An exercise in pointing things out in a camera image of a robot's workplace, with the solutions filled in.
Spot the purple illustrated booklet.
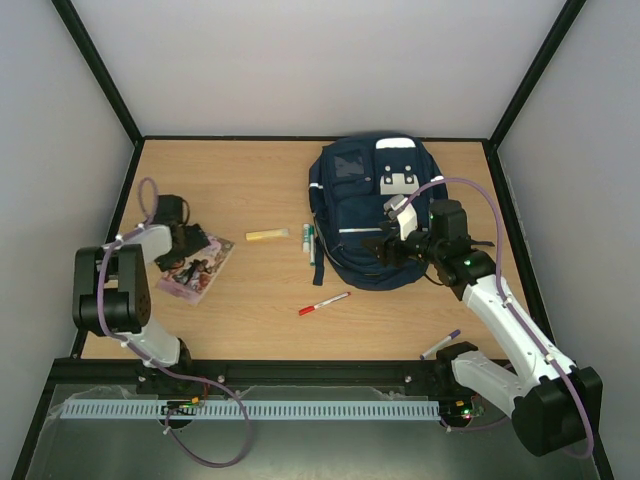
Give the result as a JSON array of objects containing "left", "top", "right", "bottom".
[{"left": 155, "top": 233, "right": 235, "bottom": 305}]

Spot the navy blue backpack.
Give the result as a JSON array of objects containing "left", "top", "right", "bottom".
[{"left": 308, "top": 133, "right": 453, "bottom": 291}]

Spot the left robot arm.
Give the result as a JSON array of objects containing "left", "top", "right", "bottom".
[{"left": 72, "top": 218, "right": 204, "bottom": 395}]

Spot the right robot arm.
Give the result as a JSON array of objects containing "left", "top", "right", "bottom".
[{"left": 363, "top": 195, "right": 602, "bottom": 457}]

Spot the green capped white pen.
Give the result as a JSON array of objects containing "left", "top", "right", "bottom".
[{"left": 308, "top": 224, "right": 316, "bottom": 267}]

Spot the green whiteboard marker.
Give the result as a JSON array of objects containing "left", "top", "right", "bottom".
[{"left": 302, "top": 223, "right": 311, "bottom": 253}]

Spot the red capped white pen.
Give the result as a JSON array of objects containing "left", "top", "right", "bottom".
[{"left": 298, "top": 292, "right": 351, "bottom": 316}]

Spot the purple capped white pen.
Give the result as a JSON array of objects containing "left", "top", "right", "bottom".
[{"left": 419, "top": 329, "right": 461, "bottom": 361}]

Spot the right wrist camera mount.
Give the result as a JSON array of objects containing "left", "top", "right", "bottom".
[{"left": 383, "top": 195, "right": 418, "bottom": 241}]

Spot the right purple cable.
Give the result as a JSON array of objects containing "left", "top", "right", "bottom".
[{"left": 399, "top": 176, "right": 596, "bottom": 460}]

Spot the purple cable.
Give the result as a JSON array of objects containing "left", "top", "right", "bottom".
[
  {"left": 399, "top": 176, "right": 596, "bottom": 460},
  {"left": 97, "top": 176, "right": 252, "bottom": 468}
]

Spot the black aluminium frame rail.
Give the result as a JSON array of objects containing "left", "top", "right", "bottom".
[{"left": 46, "top": 358, "right": 474, "bottom": 398}]

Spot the grey slotted cable duct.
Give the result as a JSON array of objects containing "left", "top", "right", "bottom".
[{"left": 60, "top": 399, "right": 440, "bottom": 422}]

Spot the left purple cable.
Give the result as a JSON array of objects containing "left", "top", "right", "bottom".
[{"left": 97, "top": 176, "right": 252, "bottom": 468}]

